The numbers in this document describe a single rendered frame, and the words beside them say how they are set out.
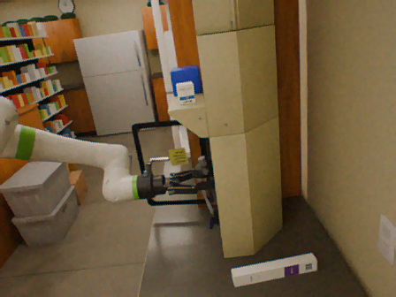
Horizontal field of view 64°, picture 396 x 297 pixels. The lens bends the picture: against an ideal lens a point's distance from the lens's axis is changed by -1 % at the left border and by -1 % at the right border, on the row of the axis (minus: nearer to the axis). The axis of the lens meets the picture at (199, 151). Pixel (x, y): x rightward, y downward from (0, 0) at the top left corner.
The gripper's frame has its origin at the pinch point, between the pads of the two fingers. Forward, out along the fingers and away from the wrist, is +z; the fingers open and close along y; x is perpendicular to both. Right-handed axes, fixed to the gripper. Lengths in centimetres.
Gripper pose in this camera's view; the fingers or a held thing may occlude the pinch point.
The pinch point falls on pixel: (209, 178)
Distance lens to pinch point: 119.2
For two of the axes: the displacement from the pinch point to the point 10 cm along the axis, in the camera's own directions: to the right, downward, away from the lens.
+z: 9.9, -1.2, -0.3
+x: 1.2, 9.2, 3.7
